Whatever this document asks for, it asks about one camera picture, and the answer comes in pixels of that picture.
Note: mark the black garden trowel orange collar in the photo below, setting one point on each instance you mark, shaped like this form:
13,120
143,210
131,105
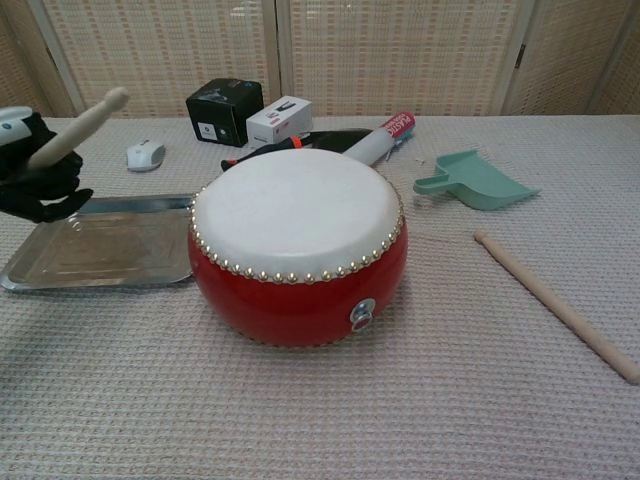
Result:
345,138

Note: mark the mint green dustpan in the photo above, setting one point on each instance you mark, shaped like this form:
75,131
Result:
475,182

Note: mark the black cardboard box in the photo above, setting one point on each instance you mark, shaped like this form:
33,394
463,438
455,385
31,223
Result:
222,112

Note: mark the woven bamboo folding screen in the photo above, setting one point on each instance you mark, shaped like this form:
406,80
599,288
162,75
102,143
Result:
375,55

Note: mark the metal tray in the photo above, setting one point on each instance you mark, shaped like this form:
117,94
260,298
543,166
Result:
110,250

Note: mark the red drum with white skin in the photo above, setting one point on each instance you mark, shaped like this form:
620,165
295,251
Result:
295,220

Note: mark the wooden drumstick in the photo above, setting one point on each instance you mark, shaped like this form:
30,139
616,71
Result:
80,127
550,299

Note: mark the white cardboard box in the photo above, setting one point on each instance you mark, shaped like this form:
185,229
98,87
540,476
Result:
280,122

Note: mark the plastic wrap roll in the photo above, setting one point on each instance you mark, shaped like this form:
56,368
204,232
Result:
381,141

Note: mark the white computer mouse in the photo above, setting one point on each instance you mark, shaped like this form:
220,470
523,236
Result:
145,156

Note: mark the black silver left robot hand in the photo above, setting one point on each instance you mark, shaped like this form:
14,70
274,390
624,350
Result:
40,192

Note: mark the beige woven tablecloth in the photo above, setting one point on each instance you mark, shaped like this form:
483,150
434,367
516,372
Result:
350,415

